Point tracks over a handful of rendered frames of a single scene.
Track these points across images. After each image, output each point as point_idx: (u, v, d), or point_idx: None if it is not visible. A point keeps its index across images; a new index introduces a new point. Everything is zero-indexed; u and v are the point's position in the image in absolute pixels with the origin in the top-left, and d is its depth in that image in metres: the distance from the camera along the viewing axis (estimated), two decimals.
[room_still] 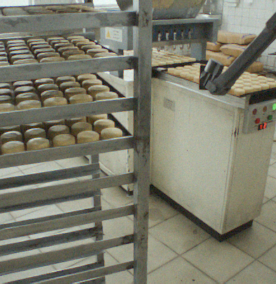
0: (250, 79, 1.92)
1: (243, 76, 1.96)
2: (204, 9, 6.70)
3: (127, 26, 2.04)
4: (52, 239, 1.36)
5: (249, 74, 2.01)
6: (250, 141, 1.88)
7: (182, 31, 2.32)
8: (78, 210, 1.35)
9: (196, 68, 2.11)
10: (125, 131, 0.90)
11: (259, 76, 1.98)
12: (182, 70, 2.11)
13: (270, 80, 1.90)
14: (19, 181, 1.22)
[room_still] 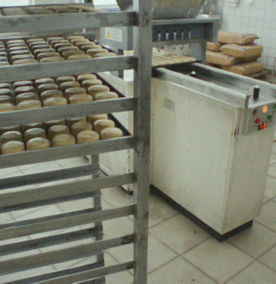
0: None
1: None
2: (204, 9, 6.70)
3: (127, 26, 2.04)
4: (52, 239, 1.36)
5: None
6: (250, 141, 1.88)
7: (182, 31, 2.32)
8: (78, 210, 1.35)
9: None
10: (125, 131, 0.90)
11: None
12: None
13: None
14: (19, 181, 1.22)
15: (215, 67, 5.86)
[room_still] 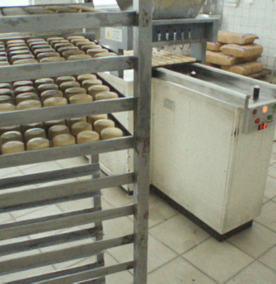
0: None
1: None
2: (204, 9, 6.70)
3: (127, 26, 2.04)
4: (52, 239, 1.36)
5: None
6: (250, 141, 1.88)
7: (182, 31, 2.32)
8: (78, 210, 1.35)
9: None
10: (125, 131, 0.90)
11: None
12: None
13: None
14: (19, 181, 1.22)
15: (215, 67, 5.86)
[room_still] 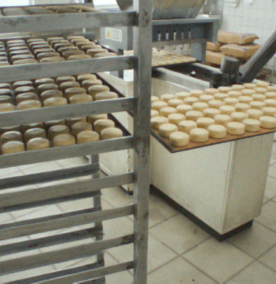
0: (252, 94, 1.25)
1: (236, 94, 1.24)
2: (204, 9, 6.70)
3: (127, 26, 2.04)
4: (52, 239, 1.36)
5: (223, 90, 1.28)
6: (250, 141, 1.88)
7: (182, 31, 2.32)
8: (78, 210, 1.35)
9: (184, 115, 1.06)
10: (125, 131, 0.90)
11: (232, 86, 1.32)
12: (182, 127, 0.99)
13: (255, 85, 1.33)
14: (19, 181, 1.22)
15: (215, 67, 5.86)
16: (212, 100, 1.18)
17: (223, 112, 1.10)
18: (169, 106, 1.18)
